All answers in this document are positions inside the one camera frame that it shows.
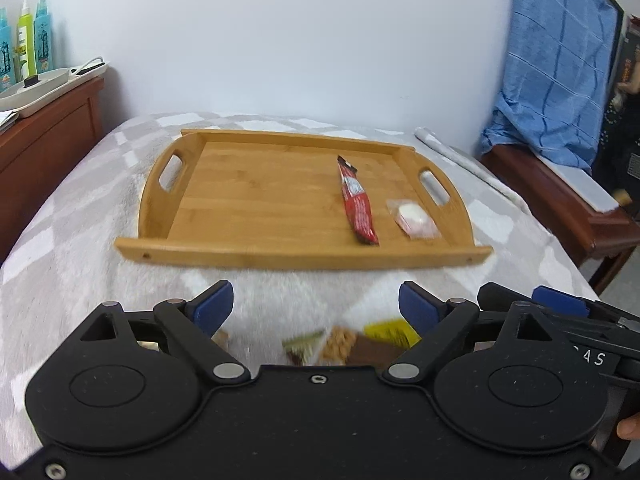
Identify small Biscoff biscuit packet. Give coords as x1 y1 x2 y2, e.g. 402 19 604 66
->
210 330 229 352

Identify yellow snack packet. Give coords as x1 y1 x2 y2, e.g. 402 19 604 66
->
362 318 421 350

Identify brown chocolate wafer packet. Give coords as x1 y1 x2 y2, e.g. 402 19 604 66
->
345 334 405 370

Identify white marshmallow packet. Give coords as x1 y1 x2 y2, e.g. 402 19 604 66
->
386 200 440 240

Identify olive gold snack packet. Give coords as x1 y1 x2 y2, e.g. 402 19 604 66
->
282 330 326 366

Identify long red snack bar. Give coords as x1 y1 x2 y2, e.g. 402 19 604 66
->
337 156 380 246

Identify red nut snack packet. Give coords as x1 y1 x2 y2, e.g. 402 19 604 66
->
319 326 358 365

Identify person's right hand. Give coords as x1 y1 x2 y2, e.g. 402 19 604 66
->
616 414 640 441

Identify wooden chair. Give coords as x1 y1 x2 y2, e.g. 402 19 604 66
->
480 144 639 295

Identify grey checkered blanket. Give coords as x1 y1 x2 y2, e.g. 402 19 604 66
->
1 113 593 467

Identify bamboo serving tray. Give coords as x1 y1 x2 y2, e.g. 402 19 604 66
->
115 129 491 270

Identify wooden dresser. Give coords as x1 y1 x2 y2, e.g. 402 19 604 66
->
0 77 104 259

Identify blue plaid cloth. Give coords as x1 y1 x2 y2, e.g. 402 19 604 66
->
480 0 617 170

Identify papers on dresser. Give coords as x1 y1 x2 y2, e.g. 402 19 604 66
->
0 110 18 132

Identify teal spray bottle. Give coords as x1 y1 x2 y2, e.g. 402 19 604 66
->
34 0 54 74
0 8 16 91

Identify green spray bottle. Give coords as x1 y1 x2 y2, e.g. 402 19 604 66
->
17 0 37 79

